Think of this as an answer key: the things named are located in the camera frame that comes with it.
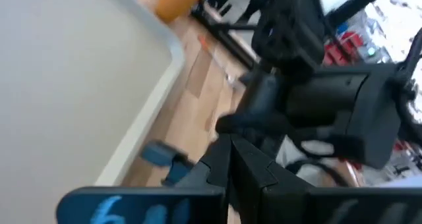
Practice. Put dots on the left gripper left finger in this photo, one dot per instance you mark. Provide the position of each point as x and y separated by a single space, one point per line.
148 204

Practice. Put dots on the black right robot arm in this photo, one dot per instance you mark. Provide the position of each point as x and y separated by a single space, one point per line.
403 82

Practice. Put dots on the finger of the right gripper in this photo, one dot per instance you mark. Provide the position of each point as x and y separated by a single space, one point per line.
257 125
265 94

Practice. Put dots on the silver metal spoon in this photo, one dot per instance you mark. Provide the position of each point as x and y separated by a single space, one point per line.
158 153

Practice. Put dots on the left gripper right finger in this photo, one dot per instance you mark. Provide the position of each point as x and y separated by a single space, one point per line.
296 204

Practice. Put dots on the beige plastic tray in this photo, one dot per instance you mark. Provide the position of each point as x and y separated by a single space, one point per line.
66 85

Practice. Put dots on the red plastic bins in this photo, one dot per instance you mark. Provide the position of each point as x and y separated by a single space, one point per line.
336 52

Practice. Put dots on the orange cup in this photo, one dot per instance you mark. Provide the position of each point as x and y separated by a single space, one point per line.
174 3

